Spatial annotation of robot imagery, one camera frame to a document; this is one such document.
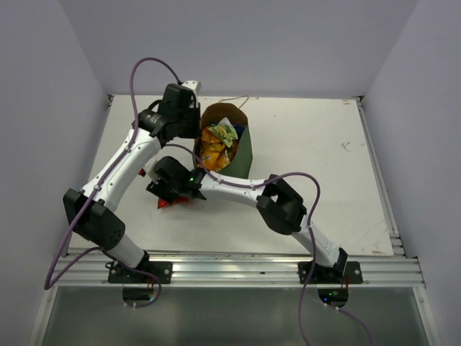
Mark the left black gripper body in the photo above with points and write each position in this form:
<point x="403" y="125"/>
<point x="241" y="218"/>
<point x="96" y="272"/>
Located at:
<point x="189" y="122"/>

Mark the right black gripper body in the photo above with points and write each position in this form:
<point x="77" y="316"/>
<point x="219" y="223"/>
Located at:
<point x="164" y="190"/>

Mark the red snack packet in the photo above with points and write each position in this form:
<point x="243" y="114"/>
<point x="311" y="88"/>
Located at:
<point x="165" y="204"/>

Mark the light green snack packet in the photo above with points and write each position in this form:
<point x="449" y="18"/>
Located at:
<point x="224" y="131"/>

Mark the yellow mango candy bag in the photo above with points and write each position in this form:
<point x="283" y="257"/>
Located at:
<point x="214" y="154"/>

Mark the green paper bag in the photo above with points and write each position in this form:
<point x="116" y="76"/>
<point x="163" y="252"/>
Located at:
<point x="241" y="163"/>

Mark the blue Doritos chip bag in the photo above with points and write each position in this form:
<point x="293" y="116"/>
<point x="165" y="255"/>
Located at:
<point x="239" y="128"/>

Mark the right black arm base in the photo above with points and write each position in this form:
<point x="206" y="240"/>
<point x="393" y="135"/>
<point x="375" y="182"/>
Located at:
<point x="351" y="274"/>

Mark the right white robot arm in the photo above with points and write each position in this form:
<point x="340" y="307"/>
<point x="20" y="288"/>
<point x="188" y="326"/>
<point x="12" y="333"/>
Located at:
<point x="279" y="205"/>

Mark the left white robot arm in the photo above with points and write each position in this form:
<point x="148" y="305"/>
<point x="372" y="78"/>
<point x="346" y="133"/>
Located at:
<point x="91" y="210"/>

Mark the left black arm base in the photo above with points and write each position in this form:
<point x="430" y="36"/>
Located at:
<point x="154" y="272"/>

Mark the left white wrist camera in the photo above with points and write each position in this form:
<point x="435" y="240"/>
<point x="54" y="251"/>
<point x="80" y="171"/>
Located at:
<point x="195" y="86"/>

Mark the aluminium front rail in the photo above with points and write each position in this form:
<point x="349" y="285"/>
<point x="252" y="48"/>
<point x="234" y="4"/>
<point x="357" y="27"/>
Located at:
<point x="219" y="270"/>

